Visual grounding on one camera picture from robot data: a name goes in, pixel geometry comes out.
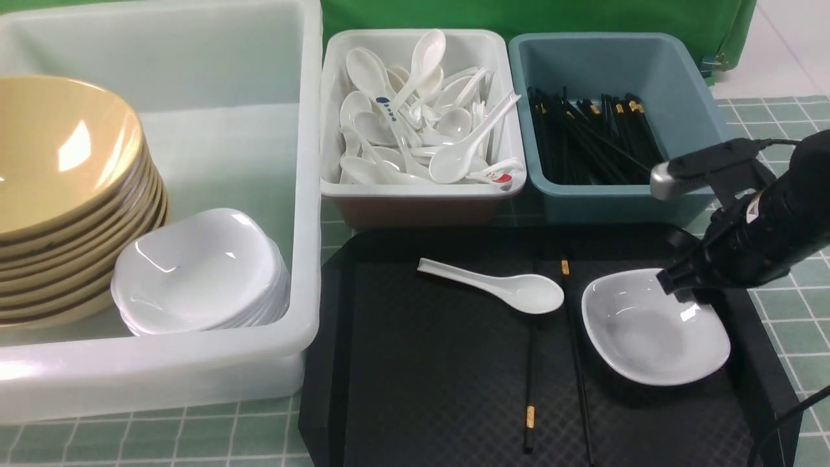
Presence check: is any stack of yellow bowls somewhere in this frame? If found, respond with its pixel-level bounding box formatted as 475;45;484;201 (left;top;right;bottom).
1;76;170;330

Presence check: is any white square dish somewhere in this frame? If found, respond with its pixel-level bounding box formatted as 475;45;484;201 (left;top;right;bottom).
582;268;731;387

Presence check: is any teal plastic chopstick bin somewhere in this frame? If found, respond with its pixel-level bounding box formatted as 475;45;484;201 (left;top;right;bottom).
508;32;733;227

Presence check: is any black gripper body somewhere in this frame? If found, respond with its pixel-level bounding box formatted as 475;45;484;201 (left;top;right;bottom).
656;195;779;302

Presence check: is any white ceramic soup spoon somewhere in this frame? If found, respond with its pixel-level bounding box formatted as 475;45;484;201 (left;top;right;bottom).
417;258;564;315

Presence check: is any green fabric backdrop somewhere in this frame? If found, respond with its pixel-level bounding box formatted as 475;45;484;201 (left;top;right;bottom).
2;1;755;99

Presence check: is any green checked tablecloth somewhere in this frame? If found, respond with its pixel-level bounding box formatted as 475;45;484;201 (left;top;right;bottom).
1;95;829;466

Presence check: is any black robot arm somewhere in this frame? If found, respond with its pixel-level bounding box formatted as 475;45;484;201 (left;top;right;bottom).
651;130;829;301

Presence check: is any white and brown spoon bin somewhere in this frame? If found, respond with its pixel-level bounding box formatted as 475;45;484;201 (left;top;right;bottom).
320;29;527;229

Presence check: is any stack of white dishes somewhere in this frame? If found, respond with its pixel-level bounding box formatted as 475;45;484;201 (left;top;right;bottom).
110;209;291;336

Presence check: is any white spoons pile in bin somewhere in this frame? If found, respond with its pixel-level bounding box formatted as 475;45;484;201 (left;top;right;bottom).
338;29;525;190

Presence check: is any black plastic serving tray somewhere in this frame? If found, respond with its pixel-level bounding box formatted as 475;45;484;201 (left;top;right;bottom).
298;224;801;466

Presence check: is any black chopsticks pile in bin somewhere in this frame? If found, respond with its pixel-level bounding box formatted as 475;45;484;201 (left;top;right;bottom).
528;88;668;186

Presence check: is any black cable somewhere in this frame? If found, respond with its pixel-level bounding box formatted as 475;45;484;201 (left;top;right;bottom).
746;386;830;467

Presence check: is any large white plastic tub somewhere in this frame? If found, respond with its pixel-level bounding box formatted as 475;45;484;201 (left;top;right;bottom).
2;1;323;425

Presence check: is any black chopstick gold band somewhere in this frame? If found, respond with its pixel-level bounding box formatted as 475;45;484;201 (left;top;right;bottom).
523;315;539;455

